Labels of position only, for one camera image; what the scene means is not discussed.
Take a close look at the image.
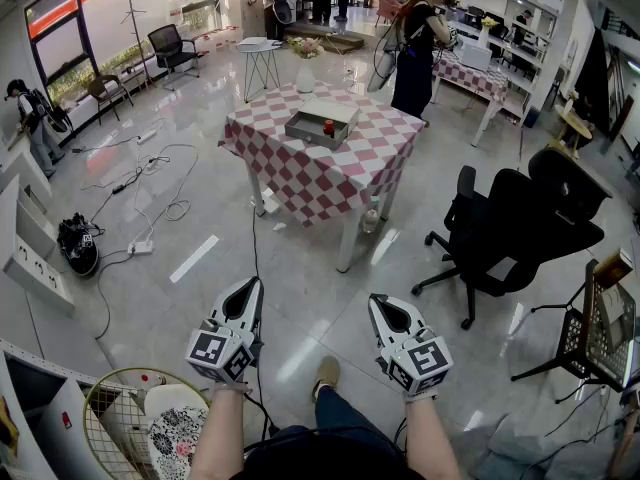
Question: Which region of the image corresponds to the pink flower bouquet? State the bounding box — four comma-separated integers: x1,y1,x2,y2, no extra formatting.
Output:
286,36,326,61

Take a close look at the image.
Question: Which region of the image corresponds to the black wire mesh rack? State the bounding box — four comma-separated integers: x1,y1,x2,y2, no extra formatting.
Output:
510,259,639,404

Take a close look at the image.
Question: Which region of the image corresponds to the white perforated shelf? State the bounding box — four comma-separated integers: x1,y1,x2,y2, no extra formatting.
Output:
0,337,126,480

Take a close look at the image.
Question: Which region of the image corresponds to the pink chair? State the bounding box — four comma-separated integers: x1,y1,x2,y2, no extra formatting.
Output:
373,0,402,27

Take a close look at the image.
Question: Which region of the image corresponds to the black helmet device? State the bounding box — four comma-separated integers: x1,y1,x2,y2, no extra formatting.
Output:
56,211,102,277

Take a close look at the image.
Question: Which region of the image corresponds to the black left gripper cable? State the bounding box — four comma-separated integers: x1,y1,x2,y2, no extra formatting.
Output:
243,317,282,453

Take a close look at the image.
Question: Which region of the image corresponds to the large black office chair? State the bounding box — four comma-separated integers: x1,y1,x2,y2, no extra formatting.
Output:
410,146,614,331

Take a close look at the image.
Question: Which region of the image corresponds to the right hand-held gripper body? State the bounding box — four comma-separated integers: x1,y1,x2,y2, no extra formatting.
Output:
375,325,455,397

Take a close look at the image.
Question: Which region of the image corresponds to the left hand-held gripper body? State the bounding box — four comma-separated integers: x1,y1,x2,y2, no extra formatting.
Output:
184,312,264,385

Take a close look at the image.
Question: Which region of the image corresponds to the person's right forearm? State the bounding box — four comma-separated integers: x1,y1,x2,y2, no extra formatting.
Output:
403,395,464,480

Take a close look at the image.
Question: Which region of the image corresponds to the person's tan shoe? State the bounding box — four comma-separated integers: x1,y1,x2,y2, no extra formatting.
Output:
311,355,342,402

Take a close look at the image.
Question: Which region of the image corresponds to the pink checkered tablecloth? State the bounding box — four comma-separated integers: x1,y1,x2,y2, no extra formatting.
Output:
218,81,426,228

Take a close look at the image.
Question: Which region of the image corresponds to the wooden platform step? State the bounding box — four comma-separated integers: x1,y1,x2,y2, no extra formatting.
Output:
283,20,366,53

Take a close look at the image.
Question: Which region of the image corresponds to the white box appliance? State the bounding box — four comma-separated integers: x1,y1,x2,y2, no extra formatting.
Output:
459,42,494,72

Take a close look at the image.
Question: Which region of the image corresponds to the floral cushion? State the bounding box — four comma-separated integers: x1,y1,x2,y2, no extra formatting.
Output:
143,384,211,480

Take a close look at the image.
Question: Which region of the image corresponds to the round wooden side table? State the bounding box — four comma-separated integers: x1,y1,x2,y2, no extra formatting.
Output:
549,102,596,160

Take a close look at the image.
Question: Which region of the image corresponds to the person's blue jeans leg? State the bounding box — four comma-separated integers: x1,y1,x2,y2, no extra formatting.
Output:
313,385,404,452

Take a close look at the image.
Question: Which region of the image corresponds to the white ceramic vase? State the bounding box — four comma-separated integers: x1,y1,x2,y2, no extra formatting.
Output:
295,57,317,94

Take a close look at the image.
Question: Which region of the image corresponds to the vase with yellow flowers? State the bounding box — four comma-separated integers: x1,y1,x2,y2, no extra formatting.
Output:
478,16,500,50

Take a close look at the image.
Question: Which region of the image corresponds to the black floor cable with adapter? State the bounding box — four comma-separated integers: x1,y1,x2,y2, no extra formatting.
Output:
88,155,172,225

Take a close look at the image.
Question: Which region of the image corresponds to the thin coat rack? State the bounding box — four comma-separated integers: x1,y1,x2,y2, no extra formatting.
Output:
119,0,157,90

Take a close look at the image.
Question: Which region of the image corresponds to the white floor tape strip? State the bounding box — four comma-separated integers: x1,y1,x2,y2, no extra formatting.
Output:
169,234,221,285

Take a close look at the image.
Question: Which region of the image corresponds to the white wire-leg side table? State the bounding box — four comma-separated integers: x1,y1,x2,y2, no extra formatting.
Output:
235,42,284,103

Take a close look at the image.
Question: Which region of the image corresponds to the black mesh armchair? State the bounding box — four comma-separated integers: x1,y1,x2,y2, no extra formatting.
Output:
147,23,202,92

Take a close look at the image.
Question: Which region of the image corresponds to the white floor cable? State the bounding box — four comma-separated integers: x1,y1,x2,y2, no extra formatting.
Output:
79,142,200,249

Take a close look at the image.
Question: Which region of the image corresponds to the white drawer cabinet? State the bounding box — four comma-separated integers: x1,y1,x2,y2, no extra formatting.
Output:
0,173,77,319

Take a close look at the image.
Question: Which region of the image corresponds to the clear plastic bottle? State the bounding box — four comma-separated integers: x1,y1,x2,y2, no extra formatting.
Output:
361,196,382,235

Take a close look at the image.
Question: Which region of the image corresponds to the person's black shirt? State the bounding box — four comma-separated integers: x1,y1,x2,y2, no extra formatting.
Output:
243,425,427,480

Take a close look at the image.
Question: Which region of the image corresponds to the person's left forearm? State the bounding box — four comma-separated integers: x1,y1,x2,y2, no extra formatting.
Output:
187,383,251,480

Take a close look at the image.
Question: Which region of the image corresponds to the long checkered cloth table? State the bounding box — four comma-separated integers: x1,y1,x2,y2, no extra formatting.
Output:
430,50,511,148

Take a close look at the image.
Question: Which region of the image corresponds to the white shelf unit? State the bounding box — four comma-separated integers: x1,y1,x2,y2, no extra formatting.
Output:
447,0,559,119

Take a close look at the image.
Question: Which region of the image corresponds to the brown wooden chair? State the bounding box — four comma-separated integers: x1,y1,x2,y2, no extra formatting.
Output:
87,74,135,127

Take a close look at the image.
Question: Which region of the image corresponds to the grey box with sliding lid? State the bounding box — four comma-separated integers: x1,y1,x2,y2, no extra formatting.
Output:
283,96,361,152

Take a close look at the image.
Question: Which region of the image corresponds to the white flat box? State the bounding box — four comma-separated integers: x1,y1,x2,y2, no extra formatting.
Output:
235,36,284,53

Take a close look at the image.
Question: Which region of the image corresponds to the gold wire basket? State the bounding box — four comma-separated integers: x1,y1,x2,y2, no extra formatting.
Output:
82,366,211,480

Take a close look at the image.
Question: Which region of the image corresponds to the brown book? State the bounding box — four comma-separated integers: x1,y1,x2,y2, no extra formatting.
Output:
592,247,635,290

